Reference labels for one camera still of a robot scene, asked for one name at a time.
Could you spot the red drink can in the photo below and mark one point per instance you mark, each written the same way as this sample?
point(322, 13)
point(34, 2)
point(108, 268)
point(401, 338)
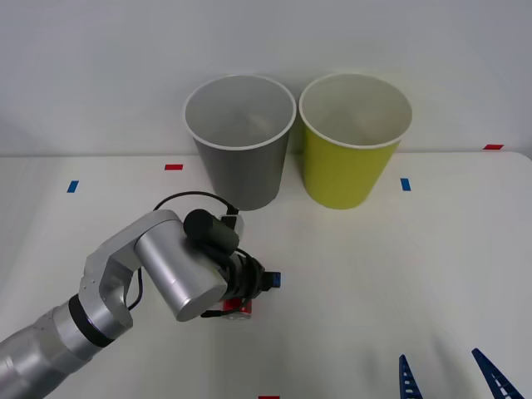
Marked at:
point(241, 309)

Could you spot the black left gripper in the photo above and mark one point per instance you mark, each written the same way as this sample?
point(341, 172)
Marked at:
point(249, 278)

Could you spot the yellow-green plastic bin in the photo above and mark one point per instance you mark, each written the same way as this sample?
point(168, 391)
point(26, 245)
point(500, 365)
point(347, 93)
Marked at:
point(345, 170)

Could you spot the grey plastic bin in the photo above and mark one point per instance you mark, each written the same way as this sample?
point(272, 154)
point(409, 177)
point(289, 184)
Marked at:
point(245, 166)

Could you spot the silver and black left arm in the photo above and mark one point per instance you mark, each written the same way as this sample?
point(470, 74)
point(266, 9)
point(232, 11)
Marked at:
point(166, 262)

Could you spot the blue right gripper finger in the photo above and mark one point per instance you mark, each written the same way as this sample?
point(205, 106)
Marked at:
point(496, 380)
point(408, 380)

